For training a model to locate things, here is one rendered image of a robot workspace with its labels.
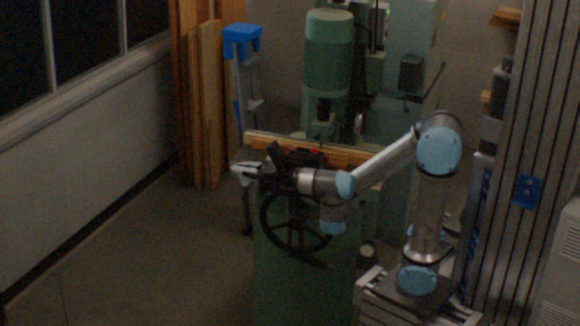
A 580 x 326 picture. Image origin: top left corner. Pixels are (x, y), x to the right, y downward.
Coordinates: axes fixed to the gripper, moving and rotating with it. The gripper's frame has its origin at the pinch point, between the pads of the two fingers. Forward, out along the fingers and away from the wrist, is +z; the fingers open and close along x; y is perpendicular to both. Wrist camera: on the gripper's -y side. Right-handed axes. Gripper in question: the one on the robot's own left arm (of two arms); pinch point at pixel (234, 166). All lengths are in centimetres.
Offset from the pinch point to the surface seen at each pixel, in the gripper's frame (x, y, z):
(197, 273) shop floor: 90, 121, 64
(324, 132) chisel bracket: 68, 21, -10
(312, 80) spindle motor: 66, -1, -6
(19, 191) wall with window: 52, 59, 134
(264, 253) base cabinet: 55, 73, 13
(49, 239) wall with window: 66, 97, 135
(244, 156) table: 63, 33, 22
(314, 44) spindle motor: 66, -15, -7
